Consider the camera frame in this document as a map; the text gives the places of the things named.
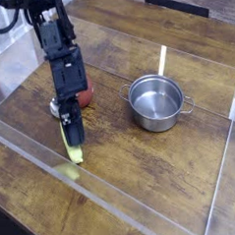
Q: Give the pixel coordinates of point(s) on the black strip on table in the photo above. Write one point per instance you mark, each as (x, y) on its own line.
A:
(180, 6)

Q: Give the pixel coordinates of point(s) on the clear acrylic front barrier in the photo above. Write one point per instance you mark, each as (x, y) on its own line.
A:
(114, 200)

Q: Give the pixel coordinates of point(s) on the small steel pot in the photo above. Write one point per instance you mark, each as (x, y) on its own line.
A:
(156, 102)

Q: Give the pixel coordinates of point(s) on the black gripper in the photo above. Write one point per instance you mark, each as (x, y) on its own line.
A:
(69, 77)

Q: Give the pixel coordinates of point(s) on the toy mushroom brown cap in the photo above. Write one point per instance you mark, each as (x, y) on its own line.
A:
(84, 97)

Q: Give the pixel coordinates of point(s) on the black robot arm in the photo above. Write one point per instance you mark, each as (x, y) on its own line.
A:
(56, 35)

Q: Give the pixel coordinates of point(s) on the green handled metal spoon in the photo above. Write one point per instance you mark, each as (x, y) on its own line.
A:
(75, 152)

